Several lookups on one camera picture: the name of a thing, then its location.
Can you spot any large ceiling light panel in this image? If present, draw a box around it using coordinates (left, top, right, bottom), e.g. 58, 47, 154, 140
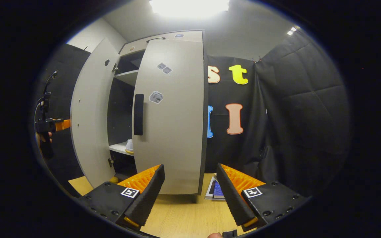
149, 0, 230, 19

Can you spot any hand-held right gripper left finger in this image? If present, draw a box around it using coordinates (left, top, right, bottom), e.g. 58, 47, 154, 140
79, 164, 166, 228

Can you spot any grey cabinet drawer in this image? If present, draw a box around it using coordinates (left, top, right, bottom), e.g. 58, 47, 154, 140
119, 30, 204, 57

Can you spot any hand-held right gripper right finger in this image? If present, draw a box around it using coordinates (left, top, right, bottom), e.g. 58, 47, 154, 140
216, 163, 307, 232

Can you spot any white and blue box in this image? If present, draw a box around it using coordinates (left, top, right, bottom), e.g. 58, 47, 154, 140
205, 176, 226, 200

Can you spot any grey cabinet door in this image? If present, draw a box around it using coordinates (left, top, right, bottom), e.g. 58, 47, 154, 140
132, 39, 206, 195
70, 37, 121, 189

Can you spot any grey shoe cabinet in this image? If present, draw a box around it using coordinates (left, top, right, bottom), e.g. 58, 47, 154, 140
106, 30, 210, 199

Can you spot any black backdrop cloth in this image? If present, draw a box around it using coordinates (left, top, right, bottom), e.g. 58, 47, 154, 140
32, 30, 352, 199

